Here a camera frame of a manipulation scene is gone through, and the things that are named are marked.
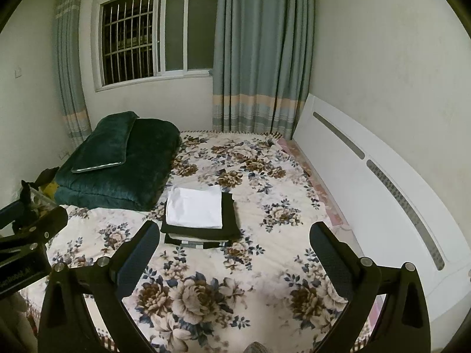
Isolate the teal striped curtain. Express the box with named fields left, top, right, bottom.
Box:
left=51, top=0, right=92, bottom=150
left=211, top=0, right=317, bottom=141

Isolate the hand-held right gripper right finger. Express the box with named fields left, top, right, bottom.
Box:
left=309, top=222, right=432, bottom=353

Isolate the dark green folded quilt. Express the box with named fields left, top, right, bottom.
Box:
left=53, top=118, right=182, bottom=212

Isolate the white t-shirt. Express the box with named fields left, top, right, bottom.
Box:
left=165, top=186, right=223, bottom=229

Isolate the dark green pillow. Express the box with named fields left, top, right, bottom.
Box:
left=71, top=111, right=140, bottom=174

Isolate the black folded garment white print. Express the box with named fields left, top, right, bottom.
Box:
left=164, top=233, right=231, bottom=251

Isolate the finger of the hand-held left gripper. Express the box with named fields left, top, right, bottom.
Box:
left=0, top=207, right=69, bottom=255
left=0, top=199, right=34, bottom=226

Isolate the pink checked mattress sheet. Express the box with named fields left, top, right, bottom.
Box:
left=274, top=134, right=356, bottom=237

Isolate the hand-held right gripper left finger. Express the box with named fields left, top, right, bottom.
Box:
left=38, top=222, right=161, bottom=353

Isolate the white bed headboard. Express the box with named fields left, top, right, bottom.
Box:
left=292, top=93, right=471, bottom=325

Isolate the floral bed sheet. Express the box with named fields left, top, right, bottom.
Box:
left=18, top=129, right=369, bottom=353

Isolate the clear plastic storage box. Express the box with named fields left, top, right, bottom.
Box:
left=29, top=187, right=57, bottom=214

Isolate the window with metal bars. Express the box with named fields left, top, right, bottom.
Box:
left=93, top=0, right=221, bottom=92

